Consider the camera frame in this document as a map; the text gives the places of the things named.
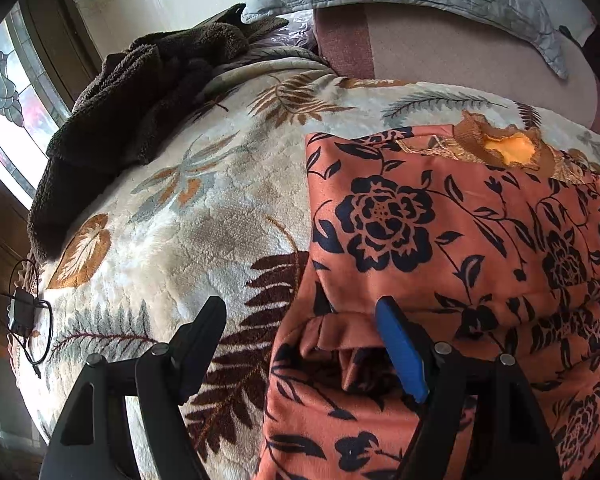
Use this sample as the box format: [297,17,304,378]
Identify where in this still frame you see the cream leaf print blanket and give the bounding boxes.
[10,55,600,480]

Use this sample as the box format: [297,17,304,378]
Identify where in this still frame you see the pink mattress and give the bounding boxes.
[314,2,600,133]

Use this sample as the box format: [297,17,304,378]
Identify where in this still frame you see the stained glass window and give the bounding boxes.
[0,2,73,211]

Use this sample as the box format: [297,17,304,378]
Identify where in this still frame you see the clear plastic bag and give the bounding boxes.
[252,15,326,61]

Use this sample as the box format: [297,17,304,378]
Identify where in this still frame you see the black charger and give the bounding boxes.
[7,290,37,334]

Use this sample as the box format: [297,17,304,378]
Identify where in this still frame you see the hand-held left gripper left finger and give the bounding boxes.
[39,296,228,480]

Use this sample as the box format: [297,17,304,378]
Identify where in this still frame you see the black charger cable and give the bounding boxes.
[0,259,55,379]

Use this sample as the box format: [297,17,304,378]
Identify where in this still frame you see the brown fuzzy blanket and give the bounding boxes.
[27,4,291,263]

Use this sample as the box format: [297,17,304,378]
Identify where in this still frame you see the orange black floral garment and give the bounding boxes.
[254,112,600,480]

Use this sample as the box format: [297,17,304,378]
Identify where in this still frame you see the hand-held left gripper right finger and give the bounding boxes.
[375,296,563,480]

